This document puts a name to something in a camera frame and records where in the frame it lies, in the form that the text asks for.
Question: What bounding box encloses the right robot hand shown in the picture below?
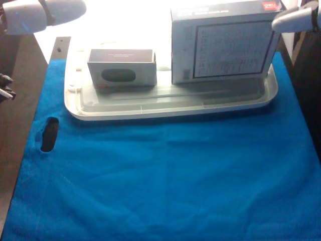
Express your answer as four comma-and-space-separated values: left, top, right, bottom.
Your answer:
271, 1, 321, 33

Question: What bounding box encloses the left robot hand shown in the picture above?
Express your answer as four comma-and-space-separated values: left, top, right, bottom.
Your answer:
0, 0, 87, 35

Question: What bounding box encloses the large grey printed box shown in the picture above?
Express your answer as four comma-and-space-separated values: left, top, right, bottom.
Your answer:
170, 0, 288, 85

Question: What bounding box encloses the small grey cardboard box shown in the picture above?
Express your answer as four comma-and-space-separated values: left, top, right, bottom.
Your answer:
87, 49, 158, 88

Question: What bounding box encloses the white plastic tray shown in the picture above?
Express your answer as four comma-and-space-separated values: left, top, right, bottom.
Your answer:
64, 47, 278, 122

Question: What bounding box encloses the blue table cloth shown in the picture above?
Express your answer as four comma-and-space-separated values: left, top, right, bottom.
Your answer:
0, 51, 321, 241

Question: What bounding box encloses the grey metal bracket plate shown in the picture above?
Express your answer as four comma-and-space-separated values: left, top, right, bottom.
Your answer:
51, 36, 72, 61

